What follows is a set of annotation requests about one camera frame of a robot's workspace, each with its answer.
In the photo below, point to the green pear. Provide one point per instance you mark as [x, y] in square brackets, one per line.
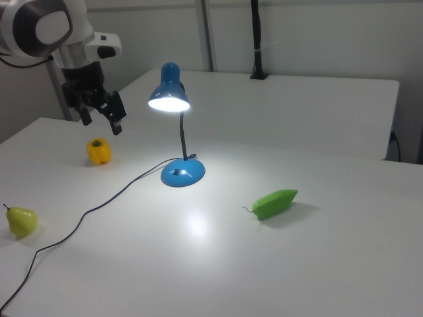
[21, 222]

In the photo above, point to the long green pepper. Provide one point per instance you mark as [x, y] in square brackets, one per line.
[274, 204]

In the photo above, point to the blue desk lamp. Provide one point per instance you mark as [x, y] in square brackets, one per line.
[183, 173]

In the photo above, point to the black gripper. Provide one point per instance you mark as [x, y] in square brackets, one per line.
[84, 82]

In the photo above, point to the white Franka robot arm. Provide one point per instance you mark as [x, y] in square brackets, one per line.
[20, 26]

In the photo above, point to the yellow bell pepper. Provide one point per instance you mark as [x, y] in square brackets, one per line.
[98, 152]

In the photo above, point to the black clamped pole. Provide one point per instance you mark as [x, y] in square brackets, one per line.
[257, 39]

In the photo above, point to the slim aluminium frame post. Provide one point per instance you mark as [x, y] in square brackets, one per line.
[61, 95]

